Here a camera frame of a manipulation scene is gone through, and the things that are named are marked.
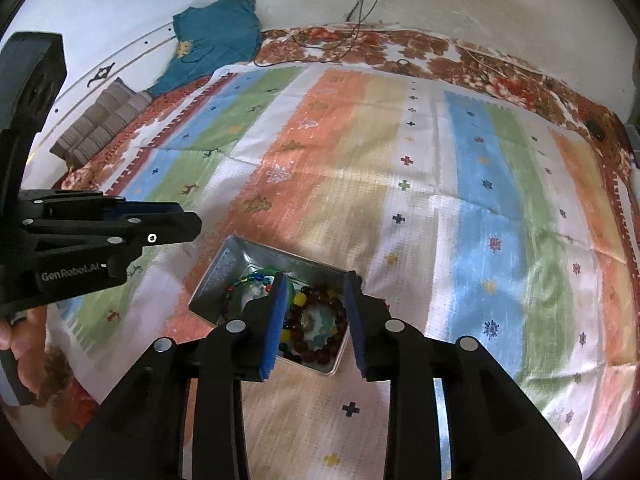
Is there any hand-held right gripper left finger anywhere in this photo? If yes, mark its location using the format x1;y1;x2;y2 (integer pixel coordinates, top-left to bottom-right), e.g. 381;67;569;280
55;272;296;480

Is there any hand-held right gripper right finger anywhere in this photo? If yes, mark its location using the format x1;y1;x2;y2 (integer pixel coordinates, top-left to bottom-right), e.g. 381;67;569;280
342;271;583;480

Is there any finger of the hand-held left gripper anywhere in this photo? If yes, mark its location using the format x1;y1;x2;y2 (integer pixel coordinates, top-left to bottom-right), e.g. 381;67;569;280
20;190;184;222
22;211;204;262

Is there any red and yellow bead bracelet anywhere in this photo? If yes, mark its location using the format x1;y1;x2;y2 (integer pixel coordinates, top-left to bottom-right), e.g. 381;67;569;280
280;285;348;365

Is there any multicolour glass bead bracelet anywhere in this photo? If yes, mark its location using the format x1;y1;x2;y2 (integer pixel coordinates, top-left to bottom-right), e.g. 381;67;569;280
223;274;273;321

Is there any metal tin box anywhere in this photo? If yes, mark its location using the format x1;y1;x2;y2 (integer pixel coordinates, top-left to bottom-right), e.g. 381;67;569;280
189;235;351;376

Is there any person's left hand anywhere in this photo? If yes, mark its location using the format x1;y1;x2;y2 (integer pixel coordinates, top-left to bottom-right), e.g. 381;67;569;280
0;305;50;403

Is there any folded striped brown cloth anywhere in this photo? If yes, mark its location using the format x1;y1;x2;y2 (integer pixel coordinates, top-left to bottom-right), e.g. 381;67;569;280
50;77;153;168

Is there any striped printed mat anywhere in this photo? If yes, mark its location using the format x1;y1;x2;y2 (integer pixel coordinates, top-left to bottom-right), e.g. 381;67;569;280
45;62;640;480

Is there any teal garment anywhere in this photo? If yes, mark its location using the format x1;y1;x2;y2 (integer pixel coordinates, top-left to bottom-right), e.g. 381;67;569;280
147;0;263;98

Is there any colourful striped tablecloth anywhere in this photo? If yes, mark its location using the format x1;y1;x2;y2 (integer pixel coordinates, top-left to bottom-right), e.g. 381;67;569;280
10;25;640;480

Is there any black wall hook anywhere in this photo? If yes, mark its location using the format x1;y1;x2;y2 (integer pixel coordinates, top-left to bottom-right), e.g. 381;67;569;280
87;62;116;88

